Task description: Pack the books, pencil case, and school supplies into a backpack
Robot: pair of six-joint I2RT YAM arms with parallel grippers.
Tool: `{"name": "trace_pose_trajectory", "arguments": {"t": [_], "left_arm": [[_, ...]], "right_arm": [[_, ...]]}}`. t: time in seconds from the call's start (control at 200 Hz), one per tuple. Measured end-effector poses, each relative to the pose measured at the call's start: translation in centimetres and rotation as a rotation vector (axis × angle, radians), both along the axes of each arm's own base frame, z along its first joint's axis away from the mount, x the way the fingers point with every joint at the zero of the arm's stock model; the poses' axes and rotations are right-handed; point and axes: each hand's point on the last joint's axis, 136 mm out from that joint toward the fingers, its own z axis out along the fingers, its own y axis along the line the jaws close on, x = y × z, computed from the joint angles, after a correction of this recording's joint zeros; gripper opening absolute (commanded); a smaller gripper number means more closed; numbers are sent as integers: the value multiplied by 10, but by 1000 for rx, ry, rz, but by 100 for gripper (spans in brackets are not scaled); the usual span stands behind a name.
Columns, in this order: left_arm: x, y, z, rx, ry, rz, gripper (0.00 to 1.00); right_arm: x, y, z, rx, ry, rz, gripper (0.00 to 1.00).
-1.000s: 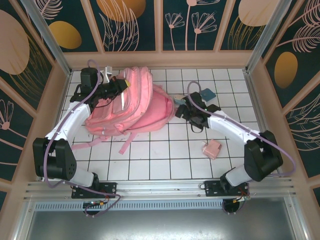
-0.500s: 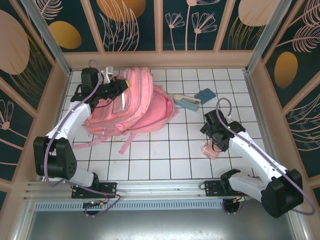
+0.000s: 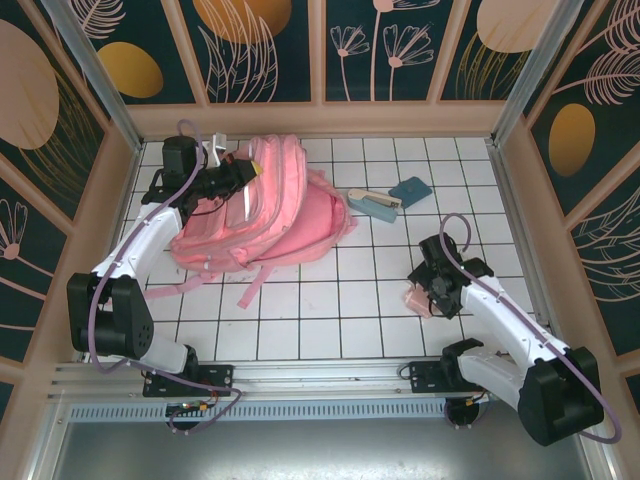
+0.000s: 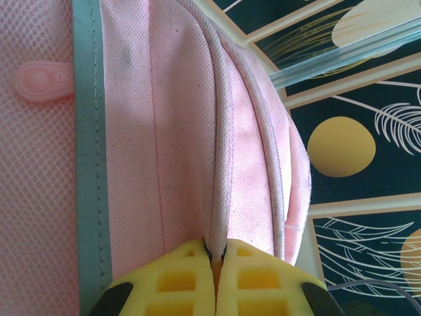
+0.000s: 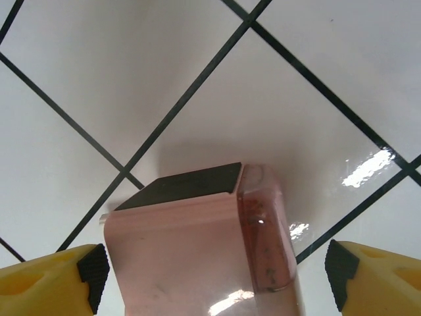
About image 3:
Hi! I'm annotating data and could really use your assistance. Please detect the wall panel with orange oval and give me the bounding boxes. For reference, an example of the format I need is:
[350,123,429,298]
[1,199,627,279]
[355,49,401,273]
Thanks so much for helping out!
[59,0,210,107]

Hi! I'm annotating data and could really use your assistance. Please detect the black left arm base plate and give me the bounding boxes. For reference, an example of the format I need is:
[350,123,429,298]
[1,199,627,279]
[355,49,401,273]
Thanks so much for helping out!
[142,363,236,399]

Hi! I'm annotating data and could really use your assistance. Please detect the small pink box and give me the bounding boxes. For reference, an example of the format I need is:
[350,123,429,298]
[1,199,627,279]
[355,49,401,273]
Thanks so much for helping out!
[402,284,436,320]

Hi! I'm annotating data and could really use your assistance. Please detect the wall panel oval and fern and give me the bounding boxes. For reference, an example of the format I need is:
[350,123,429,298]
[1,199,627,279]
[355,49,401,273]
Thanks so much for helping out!
[522,0,640,219]

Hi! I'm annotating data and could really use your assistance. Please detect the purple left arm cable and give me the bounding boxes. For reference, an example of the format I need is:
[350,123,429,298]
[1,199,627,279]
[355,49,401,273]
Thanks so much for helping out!
[90,118,245,437]

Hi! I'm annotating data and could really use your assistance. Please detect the pink backpack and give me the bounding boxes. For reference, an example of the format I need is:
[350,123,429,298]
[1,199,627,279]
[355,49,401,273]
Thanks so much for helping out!
[143,134,360,309]

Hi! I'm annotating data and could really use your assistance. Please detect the aluminium frame post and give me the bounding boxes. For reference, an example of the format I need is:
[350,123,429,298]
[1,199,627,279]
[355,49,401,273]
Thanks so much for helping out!
[39,0,145,151]
[488,0,570,147]

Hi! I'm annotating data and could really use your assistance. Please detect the wall panel beige circle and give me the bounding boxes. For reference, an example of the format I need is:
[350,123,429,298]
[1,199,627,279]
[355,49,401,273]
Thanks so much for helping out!
[438,0,544,103]

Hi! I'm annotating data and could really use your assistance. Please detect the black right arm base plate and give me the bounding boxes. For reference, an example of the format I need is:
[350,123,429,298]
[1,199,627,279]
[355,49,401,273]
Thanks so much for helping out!
[408,359,466,397]

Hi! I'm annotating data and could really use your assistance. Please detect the wall panel large beige oval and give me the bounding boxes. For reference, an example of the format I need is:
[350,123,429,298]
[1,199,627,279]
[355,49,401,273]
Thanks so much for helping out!
[0,0,110,231]

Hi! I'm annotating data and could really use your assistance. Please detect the perforated metal cable tray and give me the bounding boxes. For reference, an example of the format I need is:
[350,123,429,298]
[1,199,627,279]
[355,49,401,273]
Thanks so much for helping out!
[64,402,579,422]

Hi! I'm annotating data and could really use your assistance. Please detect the blue and beige stapler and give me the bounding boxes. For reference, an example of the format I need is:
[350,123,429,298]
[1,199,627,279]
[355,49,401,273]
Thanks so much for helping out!
[347,187,403,224]

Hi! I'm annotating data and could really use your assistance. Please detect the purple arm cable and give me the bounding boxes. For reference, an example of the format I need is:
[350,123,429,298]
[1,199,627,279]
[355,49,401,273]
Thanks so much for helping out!
[438,212,624,445]
[90,118,245,437]

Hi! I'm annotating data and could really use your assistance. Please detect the wall panel small pink flowers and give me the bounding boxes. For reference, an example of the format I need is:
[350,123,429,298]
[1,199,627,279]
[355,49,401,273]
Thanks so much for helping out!
[0,154,71,364]

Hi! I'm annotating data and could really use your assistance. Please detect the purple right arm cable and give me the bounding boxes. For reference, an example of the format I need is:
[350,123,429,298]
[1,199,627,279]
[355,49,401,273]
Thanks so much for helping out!
[438,212,624,445]

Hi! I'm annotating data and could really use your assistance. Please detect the small teal blue box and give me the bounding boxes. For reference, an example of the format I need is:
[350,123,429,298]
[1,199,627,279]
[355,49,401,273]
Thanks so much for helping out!
[388,175,433,209]

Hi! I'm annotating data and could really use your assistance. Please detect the grey sheet metal panel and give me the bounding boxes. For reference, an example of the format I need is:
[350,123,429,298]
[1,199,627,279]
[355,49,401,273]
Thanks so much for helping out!
[29,418,616,480]

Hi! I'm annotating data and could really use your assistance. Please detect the wide aluminium base rail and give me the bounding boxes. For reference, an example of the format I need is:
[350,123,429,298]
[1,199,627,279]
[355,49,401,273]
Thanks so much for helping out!
[47,362,596,401]

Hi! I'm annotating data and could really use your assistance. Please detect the wall panel with pink flowers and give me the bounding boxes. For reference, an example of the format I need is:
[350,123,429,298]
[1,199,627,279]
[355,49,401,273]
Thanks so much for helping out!
[322,0,451,104]

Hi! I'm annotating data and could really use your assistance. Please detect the wall panel pink leaf outlines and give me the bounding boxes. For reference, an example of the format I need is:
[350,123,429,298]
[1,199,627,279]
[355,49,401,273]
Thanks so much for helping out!
[567,184,640,357]

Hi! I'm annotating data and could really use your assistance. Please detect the wall panel orange circle leaves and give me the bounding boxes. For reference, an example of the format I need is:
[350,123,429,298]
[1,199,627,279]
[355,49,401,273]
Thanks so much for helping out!
[178,0,315,105]

